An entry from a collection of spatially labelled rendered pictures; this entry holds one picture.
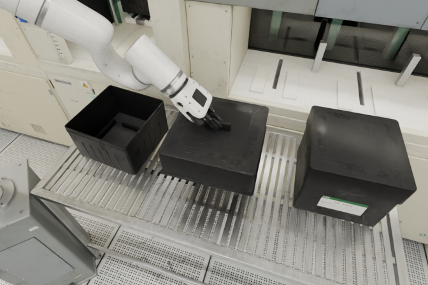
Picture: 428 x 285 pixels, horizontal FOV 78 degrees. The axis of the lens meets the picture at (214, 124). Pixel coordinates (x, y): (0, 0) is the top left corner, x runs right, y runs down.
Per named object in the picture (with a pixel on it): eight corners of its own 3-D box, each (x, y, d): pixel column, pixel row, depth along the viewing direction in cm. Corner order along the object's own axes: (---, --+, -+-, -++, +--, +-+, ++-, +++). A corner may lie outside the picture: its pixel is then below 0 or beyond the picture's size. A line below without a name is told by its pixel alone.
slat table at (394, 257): (95, 259, 154) (29, 193, 99) (143, 174, 194) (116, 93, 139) (328, 345, 128) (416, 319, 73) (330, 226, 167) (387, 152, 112)
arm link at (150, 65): (153, 96, 75) (172, 82, 69) (115, 62, 70) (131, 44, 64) (166, 78, 80) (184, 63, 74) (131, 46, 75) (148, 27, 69)
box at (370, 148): (291, 208, 95) (309, 168, 77) (296, 147, 114) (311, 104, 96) (377, 229, 90) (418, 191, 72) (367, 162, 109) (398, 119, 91)
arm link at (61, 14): (25, 49, 62) (142, 100, 80) (41, 7, 51) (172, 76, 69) (39, 21, 66) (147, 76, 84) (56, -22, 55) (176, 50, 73)
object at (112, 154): (119, 112, 129) (109, 84, 117) (169, 128, 122) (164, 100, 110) (79, 154, 112) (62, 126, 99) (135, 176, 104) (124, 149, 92)
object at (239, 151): (158, 173, 83) (151, 147, 73) (190, 111, 102) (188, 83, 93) (252, 197, 77) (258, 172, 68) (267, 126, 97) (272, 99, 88)
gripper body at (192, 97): (176, 90, 69) (206, 118, 73) (190, 68, 76) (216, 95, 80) (160, 102, 74) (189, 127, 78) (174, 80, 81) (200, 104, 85)
